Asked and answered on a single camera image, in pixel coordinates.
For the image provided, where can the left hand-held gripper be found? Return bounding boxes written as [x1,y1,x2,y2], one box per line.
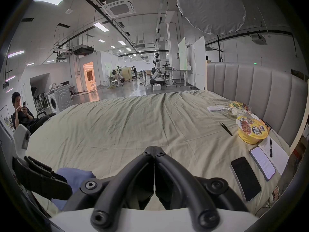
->
[1,123,73,200]

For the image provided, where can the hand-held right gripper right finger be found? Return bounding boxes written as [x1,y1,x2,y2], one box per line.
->
[154,146,249,231]

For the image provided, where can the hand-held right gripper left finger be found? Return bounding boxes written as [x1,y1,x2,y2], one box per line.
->
[63,146,154,231]

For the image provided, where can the blue garment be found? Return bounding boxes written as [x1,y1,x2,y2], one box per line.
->
[51,167,96,210]

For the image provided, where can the bed with beige sheet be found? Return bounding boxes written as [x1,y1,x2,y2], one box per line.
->
[25,90,290,217]

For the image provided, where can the black tweezers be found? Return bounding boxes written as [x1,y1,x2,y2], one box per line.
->
[219,122,234,137]

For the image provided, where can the phone with black screen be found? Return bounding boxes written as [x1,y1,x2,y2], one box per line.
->
[230,156,262,202]

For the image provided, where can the white washing machine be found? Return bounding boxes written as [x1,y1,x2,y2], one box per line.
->
[47,85,73,113]

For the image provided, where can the yellow instant noodle cup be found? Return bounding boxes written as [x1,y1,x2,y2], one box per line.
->
[236,115,269,145]

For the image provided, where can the phone with lit screen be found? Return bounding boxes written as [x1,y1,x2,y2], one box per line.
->
[249,146,276,181]

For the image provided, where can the yellow snack bag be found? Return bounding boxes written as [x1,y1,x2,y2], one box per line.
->
[227,101,253,116]

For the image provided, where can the white desk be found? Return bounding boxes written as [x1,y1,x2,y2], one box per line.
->
[166,68,193,87]

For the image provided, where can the white humanoid robot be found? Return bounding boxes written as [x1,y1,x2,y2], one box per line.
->
[149,53,170,87]

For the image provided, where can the white notebook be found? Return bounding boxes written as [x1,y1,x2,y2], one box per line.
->
[258,136,290,176]

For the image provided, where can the grey padded headboard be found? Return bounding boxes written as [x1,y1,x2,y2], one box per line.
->
[206,62,309,147]

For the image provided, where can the round softbox lamp on stand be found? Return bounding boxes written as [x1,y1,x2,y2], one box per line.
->
[176,0,246,63]

